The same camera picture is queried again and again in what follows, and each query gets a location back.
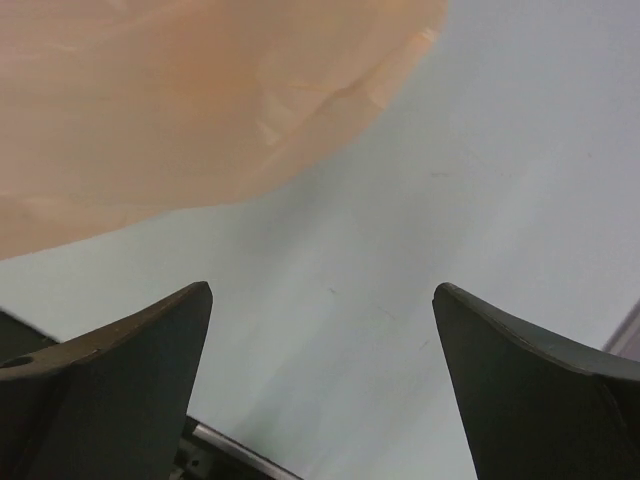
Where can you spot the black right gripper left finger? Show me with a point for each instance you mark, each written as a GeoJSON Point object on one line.
{"type": "Point", "coordinates": [109, 404]}

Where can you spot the translucent peach plastic bag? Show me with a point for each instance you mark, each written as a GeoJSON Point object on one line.
{"type": "Point", "coordinates": [116, 111]}

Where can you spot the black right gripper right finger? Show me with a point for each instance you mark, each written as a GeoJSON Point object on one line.
{"type": "Point", "coordinates": [535, 404]}

